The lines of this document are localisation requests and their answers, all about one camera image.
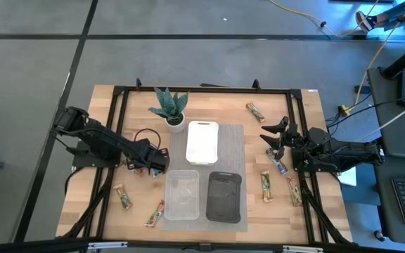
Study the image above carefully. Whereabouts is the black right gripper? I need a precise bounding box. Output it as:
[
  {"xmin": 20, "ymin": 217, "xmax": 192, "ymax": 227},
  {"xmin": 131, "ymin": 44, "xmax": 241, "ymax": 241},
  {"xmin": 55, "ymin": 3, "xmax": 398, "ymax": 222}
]
[{"xmin": 259, "ymin": 116, "xmax": 311, "ymax": 162}]

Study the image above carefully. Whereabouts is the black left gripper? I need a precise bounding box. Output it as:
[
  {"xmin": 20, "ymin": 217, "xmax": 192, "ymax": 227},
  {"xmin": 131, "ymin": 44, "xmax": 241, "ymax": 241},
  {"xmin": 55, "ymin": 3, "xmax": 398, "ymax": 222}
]
[{"xmin": 127, "ymin": 138, "xmax": 171, "ymax": 176}]

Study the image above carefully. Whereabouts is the green and tan granola bar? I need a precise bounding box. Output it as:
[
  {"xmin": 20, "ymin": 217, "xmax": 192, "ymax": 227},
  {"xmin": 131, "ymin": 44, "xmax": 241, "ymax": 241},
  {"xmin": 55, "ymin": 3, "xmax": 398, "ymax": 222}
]
[
  {"xmin": 286, "ymin": 176, "xmax": 303, "ymax": 207},
  {"xmin": 245, "ymin": 102, "xmax": 266, "ymax": 124},
  {"xmin": 260, "ymin": 170, "xmax": 274, "ymax": 204},
  {"xmin": 112, "ymin": 183, "xmax": 133, "ymax": 212}
]

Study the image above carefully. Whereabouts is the dark blue granola bar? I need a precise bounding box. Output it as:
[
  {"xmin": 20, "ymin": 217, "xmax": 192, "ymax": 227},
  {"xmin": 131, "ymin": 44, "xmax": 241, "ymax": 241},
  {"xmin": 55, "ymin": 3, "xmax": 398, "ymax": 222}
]
[{"xmin": 265, "ymin": 148, "xmax": 289, "ymax": 176}]

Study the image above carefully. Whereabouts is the white round plant pot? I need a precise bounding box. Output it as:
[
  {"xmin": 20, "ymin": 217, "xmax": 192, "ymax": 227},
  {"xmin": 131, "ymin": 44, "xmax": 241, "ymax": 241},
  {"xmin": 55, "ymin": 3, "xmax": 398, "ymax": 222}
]
[{"xmin": 165, "ymin": 112, "xmax": 186, "ymax": 134}]

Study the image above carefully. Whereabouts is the clear plastic bin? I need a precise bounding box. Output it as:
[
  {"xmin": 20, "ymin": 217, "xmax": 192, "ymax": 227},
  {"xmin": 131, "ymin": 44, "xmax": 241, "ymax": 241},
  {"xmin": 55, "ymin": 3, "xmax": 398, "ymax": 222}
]
[{"xmin": 163, "ymin": 169, "xmax": 200, "ymax": 221}]

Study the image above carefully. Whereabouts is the grey woven placemat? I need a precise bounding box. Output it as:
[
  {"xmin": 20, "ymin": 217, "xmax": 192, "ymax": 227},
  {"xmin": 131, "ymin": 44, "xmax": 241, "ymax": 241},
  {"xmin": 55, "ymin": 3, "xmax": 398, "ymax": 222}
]
[{"xmin": 160, "ymin": 123, "xmax": 248, "ymax": 233}]

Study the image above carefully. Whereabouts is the white plastic bin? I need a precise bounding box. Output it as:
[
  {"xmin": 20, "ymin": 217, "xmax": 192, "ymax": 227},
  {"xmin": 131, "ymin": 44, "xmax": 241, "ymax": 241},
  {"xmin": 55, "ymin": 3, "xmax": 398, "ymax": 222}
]
[{"xmin": 185, "ymin": 120, "xmax": 220, "ymax": 167}]

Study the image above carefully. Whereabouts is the green artificial succulent plant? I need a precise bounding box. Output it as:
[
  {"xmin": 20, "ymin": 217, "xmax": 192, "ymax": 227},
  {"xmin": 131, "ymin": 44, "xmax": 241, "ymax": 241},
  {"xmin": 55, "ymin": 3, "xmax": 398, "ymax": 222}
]
[{"xmin": 148, "ymin": 86, "xmax": 191, "ymax": 122}]

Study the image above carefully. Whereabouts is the black plastic bin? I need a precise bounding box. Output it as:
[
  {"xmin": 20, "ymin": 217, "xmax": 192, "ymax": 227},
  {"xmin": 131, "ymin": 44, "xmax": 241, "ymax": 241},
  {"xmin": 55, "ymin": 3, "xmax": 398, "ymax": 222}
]
[{"xmin": 205, "ymin": 171, "xmax": 243, "ymax": 224}]

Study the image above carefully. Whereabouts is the grey desk with device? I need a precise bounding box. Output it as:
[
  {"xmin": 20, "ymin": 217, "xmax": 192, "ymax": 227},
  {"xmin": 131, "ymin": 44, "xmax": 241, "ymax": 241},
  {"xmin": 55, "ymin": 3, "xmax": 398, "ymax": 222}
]
[{"xmin": 366, "ymin": 66, "xmax": 405, "ymax": 161}]

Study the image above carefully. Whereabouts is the grey desk with keyboard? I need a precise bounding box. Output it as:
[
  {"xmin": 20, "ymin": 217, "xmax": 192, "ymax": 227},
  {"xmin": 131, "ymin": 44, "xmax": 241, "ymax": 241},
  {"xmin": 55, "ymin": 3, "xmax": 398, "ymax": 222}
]
[{"xmin": 373, "ymin": 154, "xmax": 405, "ymax": 247}]

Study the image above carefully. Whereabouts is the person's foot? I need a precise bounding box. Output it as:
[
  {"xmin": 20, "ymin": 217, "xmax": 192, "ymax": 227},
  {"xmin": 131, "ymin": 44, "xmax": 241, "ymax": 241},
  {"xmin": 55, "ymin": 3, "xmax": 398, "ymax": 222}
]
[{"xmin": 355, "ymin": 10, "xmax": 378, "ymax": 33}]

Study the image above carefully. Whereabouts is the black diagonal desk beam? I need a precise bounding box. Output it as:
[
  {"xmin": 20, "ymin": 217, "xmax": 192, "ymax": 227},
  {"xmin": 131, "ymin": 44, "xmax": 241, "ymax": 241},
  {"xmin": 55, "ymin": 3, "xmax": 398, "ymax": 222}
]
[{"xmin": 380, "ymin": 34, "xmax": 405, "ymax": 80}]

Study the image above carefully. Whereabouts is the person's leg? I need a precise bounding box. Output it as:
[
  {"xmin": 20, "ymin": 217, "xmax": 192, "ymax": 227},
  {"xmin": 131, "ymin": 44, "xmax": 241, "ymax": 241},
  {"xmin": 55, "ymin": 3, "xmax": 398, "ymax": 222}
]
[{"xmin": 374, "ymin": 0, "xmax": 405, "ymax": 31}]

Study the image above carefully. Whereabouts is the black looped gripper cable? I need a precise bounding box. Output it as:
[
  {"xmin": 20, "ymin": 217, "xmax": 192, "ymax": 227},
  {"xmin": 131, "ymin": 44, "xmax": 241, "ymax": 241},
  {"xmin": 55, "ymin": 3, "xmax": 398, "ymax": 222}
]
[{"xmin": 134, "ymin": 128, "xmax": 162, "ymax": 150}]

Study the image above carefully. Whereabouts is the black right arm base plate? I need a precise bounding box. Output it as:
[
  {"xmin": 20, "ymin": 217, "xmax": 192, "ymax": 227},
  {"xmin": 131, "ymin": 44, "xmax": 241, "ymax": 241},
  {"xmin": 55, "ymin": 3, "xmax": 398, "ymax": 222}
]
[{"xmin": 291, "ymin": 143, "xmax": 342, "ymax": 174}]

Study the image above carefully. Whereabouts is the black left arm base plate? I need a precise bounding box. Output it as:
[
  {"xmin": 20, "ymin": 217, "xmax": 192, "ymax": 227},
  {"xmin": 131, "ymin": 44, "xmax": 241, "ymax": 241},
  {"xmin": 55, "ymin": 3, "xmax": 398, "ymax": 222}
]
[{"xmin": 71, "ymin": 140, "xmax": 123, "ymax": 169}]

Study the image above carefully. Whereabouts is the black aluminium table frame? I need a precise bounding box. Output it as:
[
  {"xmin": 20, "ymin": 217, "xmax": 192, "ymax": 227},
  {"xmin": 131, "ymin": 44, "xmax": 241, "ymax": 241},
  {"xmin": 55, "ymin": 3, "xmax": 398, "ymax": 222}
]
[{"xmin": 56, "ymin": 77, "xmax": 354, "ymax": 247}]

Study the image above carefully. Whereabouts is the silver metal bracket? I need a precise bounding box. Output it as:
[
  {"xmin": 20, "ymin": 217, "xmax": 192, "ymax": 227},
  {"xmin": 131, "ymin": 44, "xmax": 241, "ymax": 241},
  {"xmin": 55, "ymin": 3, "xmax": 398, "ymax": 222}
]
[
  {"xmin": 281, "ymin": 245, "xmax": 325, "ymax": 253},
  {"xmin": 87, "ymin": 241, "xmax": 129, "ymax": 251}
]

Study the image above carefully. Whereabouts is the black power cable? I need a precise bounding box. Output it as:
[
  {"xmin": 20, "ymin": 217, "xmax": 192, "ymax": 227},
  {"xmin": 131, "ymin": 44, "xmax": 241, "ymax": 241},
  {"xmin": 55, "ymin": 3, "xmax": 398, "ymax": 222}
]
[{"xmin": 325, "ymin": 93, "xmax": 405, "ymax": 136}]

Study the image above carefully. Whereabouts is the white cable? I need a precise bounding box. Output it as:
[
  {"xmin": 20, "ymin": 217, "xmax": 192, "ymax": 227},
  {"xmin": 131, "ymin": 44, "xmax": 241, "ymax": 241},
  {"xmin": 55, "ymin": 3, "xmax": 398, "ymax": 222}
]
[{"xmin": 359, "ymin": 105, "xmax": 405, "ymax": 141}]

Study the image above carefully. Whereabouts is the yellow extension cable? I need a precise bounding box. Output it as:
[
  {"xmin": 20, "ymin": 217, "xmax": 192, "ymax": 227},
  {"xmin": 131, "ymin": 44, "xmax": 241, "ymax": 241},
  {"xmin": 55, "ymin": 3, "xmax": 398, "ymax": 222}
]
[{"xmin": 268, "ymin": 0, "xmax": 405, "ymax": 115}]

